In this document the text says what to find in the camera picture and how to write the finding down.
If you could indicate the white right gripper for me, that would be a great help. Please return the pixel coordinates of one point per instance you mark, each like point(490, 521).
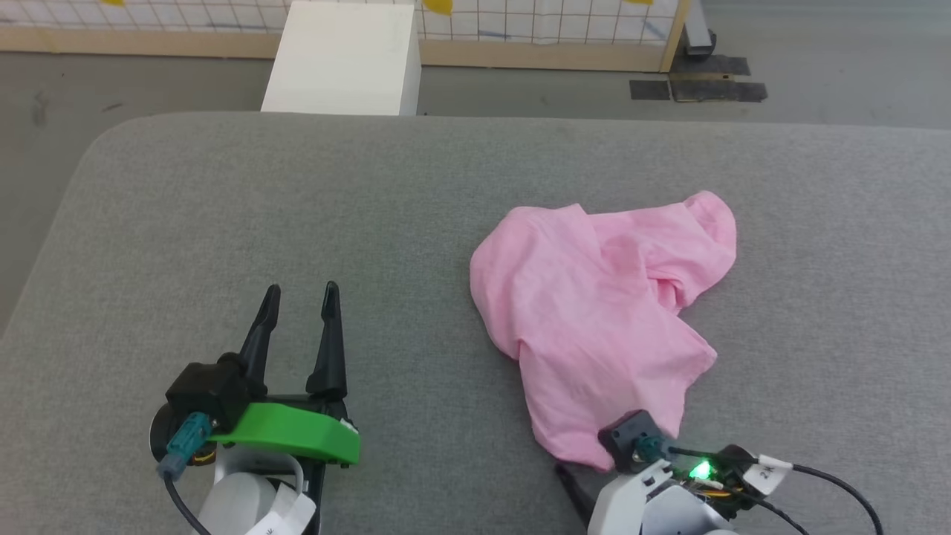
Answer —
point(631, 498)

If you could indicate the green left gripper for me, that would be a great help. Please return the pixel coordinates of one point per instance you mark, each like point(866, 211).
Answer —
point(297, 435)

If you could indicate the pink garment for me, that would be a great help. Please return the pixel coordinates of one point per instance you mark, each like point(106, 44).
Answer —
point(587, 312)

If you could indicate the black round left wrist motor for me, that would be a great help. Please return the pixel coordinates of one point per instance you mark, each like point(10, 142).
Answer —
point(160, 438)

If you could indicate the white box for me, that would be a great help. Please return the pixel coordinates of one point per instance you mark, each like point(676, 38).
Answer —
point(345, 59)

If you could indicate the wooden framed grid panel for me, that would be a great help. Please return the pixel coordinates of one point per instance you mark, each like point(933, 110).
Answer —
point(520, 52)

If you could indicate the large black floor patch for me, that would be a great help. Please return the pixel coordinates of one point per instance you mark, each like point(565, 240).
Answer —
point(719, 91)

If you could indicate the grey metal foot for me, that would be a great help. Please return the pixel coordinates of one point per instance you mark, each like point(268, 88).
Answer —
point(698, 33)

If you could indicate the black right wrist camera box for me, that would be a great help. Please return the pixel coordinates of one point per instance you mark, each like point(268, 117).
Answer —
point(631, 438)

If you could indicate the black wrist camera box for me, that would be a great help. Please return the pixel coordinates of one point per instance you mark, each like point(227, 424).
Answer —
point(212, 390)
point(631, 438)

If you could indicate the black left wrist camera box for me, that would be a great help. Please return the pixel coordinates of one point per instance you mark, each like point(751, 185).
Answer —
point(212, 390)

